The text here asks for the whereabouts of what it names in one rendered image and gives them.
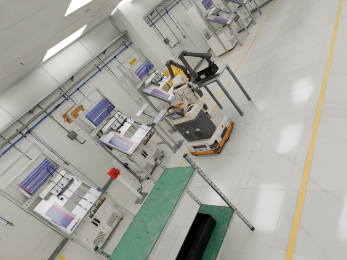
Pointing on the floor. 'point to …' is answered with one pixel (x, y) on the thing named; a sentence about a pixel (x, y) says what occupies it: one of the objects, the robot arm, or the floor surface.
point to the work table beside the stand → (222, 87)
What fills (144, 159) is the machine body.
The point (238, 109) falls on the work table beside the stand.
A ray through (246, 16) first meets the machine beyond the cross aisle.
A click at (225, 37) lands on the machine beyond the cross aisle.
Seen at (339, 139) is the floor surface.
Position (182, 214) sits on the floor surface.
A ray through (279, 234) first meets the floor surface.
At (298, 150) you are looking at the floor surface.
